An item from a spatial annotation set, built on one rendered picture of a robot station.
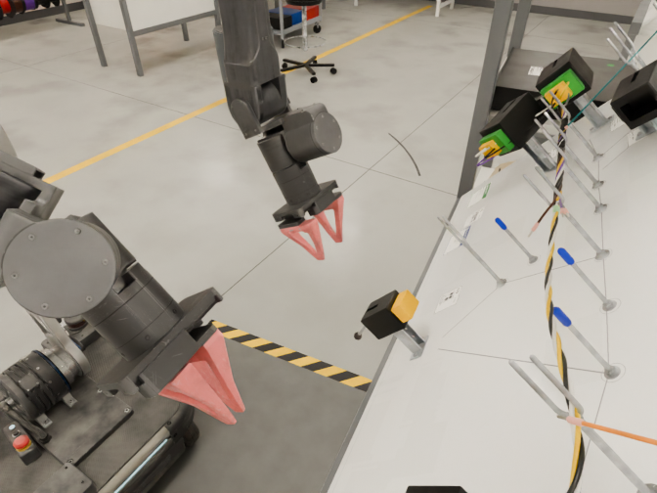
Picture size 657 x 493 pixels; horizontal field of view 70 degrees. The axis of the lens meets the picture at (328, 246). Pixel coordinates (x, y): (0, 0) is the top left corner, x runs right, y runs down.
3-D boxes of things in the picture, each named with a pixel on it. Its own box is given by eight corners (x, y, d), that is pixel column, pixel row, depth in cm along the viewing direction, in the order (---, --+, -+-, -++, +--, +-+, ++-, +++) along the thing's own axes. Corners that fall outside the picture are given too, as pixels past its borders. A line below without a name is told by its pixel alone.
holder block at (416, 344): (386, 353, 82) (347, 314, 81) (438, 332, 74) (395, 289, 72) (376, 373, 79) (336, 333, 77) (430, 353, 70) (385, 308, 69)
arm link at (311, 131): (265, 85, 72) (226, 104, 66) (320, 57, 64) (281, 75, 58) (299, 156, 76) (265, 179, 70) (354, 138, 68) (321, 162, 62)
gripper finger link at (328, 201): (362, 233, 77) (338, 182, 74) (338, 256, 73) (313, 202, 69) (331, 238, 82) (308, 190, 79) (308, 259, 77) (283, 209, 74)
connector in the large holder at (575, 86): (585, 86, 81) (570, 67, 81) (584, 91, 79) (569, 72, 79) (554, 107, 85) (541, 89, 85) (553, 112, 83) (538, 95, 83)
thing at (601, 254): (594, 263, 57) (521, 178, 55) (594, 254, 58) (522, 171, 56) (611, 255, 56) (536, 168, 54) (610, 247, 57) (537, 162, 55)
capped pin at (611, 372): (624, 373, 42) (563, 306, 40) (608, 381, 42) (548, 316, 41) (616, 363, 43) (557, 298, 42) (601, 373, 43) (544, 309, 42)
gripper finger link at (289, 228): (353, 242, 75) (328, 190, 72) (329, 266, 71) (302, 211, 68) (323, 246, 80) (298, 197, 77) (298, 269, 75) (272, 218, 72)
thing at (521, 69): (484, 111, 117) (490, 84, 112) (505, 69, 142) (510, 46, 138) (632, 135, 106) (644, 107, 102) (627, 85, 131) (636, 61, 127)
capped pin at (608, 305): (618, 299, 49) (567, 242, 48) (615, 309, 48) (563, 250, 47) (604, 302, 50) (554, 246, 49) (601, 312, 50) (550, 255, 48)
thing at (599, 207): (594, 215, 65) (530, 140, 63) (593, 209, 67) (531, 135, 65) (608, 208, 64) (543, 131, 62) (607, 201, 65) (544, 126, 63)
